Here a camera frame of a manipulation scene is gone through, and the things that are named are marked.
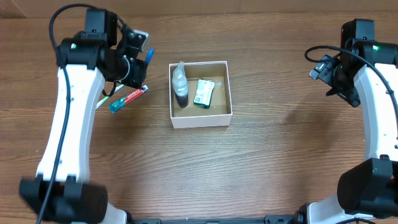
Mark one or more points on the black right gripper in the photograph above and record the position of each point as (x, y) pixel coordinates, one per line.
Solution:
(325, 73)

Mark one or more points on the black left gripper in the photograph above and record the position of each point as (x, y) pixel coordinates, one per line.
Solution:
(137, 80)

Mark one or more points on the blue disposable razor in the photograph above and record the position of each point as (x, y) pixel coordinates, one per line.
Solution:
(149, 56)

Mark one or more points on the clear foam pump bottle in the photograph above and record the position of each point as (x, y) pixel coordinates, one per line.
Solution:
(180, 85)

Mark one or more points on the green soap packet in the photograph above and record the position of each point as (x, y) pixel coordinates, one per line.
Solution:
(204, 92)

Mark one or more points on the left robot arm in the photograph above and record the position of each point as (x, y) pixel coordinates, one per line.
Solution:
(61, 190)

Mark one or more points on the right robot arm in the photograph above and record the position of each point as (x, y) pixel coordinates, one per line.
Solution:
(364, 73)

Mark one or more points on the green white toothbrush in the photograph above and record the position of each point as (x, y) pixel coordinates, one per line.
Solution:
(106, 97)

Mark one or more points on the red green toothpaste tube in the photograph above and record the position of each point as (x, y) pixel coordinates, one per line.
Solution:
(117, 105)

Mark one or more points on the white cardboard box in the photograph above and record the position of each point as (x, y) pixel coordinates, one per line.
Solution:
(194, 116)

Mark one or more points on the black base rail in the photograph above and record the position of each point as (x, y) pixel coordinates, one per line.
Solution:
(268, 219)

